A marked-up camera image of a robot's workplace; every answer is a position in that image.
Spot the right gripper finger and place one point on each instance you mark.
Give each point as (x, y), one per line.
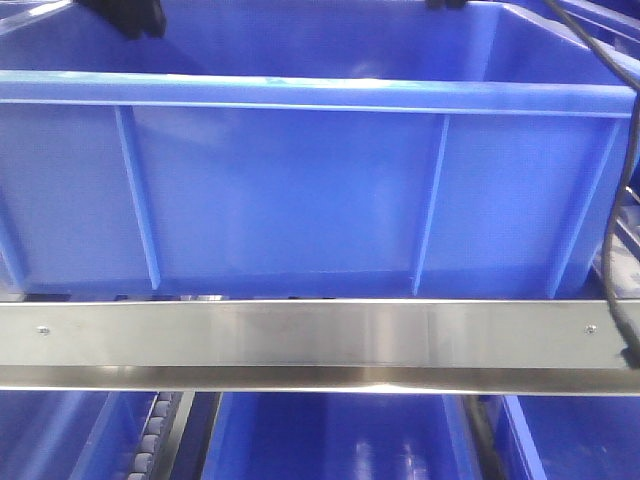
(446, 4)

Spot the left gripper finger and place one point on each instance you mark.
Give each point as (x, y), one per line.
(132, 18)

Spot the blue bin lower left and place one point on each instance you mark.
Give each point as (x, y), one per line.
(71, 434)

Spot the blue bin lower middle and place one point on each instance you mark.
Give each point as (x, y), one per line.
(340, 436)

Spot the blue bin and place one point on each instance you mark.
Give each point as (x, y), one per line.
(71, 434)
(340, 436)

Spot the lower roller track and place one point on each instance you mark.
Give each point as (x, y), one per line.
(176, 436)

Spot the blue target box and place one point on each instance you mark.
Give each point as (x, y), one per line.
(274, 149)

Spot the blue box right rear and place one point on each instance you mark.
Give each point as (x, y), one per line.
(581, 437)

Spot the steel shelf front bar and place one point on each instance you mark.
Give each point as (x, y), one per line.
(381, 346)

